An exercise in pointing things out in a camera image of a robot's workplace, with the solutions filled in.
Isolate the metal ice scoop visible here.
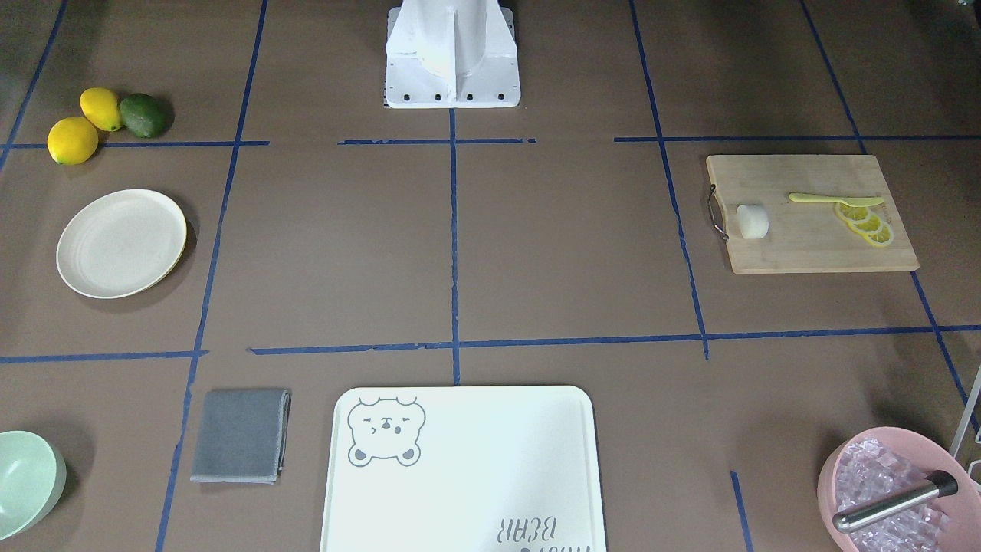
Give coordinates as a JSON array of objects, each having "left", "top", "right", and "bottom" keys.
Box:
[{"left": 832, "top": 469, "right": 960, "bottom": 534}]

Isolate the wooden cutting board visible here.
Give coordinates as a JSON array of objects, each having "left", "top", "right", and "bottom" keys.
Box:
[{"left": 707, "top": 154, "right": 920, "bottom": 274}]

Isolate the yellow plastic knife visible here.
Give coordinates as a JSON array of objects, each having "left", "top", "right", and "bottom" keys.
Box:
[{"left": 787, "top": 192, "right": 885, "bottom": 209}]

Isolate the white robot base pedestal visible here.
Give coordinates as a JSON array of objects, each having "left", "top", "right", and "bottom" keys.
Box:
[{"left": 383, "top": 1, "right": 521, "bottom": 109}]

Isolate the yellow lemon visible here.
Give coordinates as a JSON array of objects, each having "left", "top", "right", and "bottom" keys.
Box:
[
  {"left": 47, "top": 117, "right": 100, "bottom": 166},
  {"left": 78, "top": 87, "right": 123, "bottom": 133}
]

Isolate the pink bowl with ice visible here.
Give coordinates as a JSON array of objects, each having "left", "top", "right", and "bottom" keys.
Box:
[{"left": 816, "top": 426, "right": 980, "bottom": 551}]

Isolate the mint green bowl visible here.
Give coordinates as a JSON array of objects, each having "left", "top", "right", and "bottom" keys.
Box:
[{"left": 1, "top": 430, "right": 67, "bottom": 541}]

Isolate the white bear tray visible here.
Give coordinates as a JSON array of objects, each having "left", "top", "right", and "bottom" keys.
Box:
[{"left": 320, "top": 385, "right": 609, "bottom": 551}]

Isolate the grey folded cloth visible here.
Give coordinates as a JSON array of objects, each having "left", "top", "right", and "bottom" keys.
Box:
[{"left": 190, "top": 389, "right": 292, "bottom": 485}]

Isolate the green avocado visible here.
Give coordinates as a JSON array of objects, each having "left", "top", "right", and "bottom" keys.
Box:
[{"left": 119, "top": 92, "right": 169, "bottom": 139}]

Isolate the cream round plate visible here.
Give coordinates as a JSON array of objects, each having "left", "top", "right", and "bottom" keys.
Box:
[{"left": 55, "top": 189, "right": 189, "bottom": 300}]

